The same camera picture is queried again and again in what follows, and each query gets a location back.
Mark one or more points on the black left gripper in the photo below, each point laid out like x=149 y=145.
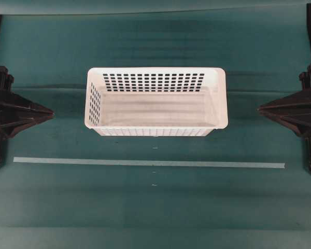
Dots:
x=9 y=101

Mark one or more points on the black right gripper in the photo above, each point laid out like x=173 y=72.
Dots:
x=293 y=111

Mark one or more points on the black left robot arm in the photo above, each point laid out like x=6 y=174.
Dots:
x=16 y=112

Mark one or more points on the white perforated plastic basket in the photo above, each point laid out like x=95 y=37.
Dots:
x=156 y=101

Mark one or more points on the long pale tape strip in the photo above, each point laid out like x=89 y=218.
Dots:
x=151 y=163

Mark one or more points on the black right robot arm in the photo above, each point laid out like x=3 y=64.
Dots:
x=308 y=19

